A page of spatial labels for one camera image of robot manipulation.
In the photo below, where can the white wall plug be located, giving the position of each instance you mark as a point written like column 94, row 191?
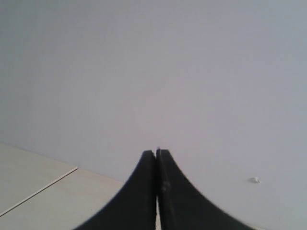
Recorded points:
column 255, row 180

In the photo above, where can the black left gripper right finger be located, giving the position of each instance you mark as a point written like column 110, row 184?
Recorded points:
column 182, row 206

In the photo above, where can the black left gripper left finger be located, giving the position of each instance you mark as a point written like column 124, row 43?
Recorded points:
column 134, row 205

